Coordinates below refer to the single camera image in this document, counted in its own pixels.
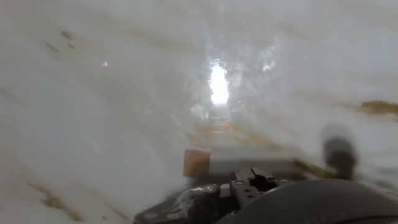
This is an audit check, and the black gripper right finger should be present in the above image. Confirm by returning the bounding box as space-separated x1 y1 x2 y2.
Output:
322 124 358 180

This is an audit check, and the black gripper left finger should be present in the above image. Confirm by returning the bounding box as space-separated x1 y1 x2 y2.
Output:
133 167 290 224

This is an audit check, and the small wooden cube block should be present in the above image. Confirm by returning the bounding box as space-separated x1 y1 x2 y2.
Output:
182 149 211 179

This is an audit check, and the white marble pattern sheet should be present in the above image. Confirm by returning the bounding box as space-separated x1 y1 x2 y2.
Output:
0 0 398 224

